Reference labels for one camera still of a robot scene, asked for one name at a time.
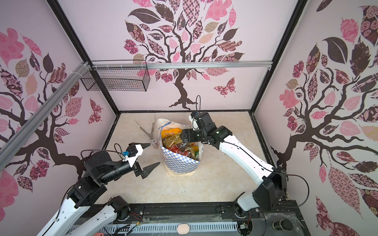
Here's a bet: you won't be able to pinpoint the blue checkered paper bag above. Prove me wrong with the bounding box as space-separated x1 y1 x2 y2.
157 119 203 177

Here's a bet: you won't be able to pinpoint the gold candy bag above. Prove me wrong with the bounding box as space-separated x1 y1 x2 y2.
162 135 199 160

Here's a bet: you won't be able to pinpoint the yellow orange snack bag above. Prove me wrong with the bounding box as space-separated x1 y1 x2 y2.
161 128 182 139

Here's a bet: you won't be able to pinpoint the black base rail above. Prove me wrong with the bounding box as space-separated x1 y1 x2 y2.
55 200 311 236

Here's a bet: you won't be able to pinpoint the aluminium rail left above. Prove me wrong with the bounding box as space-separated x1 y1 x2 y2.
1 62 90 170

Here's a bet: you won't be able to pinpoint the metal tongs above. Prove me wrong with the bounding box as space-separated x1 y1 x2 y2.
134 116 159 149

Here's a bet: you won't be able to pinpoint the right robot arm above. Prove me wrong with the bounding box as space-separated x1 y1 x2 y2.
180 112 287 218

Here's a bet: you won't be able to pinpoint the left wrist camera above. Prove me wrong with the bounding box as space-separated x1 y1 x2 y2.
122 146 143 166

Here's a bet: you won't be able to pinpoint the black round knob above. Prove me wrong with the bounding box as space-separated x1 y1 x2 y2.
272 219 293 231

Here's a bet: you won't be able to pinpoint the black wire basket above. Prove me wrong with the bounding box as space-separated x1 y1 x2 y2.
81 59 150 92

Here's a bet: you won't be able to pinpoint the grey cable duct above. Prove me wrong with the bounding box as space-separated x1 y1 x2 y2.
98 222 240 236

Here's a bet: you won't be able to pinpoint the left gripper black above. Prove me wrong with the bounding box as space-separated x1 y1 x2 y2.
101 142 161 184

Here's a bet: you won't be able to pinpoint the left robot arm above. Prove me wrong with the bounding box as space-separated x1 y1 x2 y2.
38 143 160 236

